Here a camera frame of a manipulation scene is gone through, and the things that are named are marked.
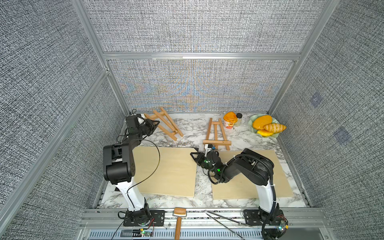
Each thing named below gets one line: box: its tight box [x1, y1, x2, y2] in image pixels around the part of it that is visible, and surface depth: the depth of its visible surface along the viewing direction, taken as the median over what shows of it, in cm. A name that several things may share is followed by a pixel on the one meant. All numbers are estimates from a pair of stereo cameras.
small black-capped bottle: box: [235, 112, 243, 127], surface depth 108 cm
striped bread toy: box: [263, 123, 287, 134], surface depth 102 cm
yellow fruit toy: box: [256, 129, 274, 137], surface depth 105 cm
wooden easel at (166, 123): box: [144, 107, 184, 141], surface depth 98 cm
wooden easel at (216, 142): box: [203, 117, 232, 151], surface depth 108 cm
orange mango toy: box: [252, 115, 273, 130], surface depth 108 cm
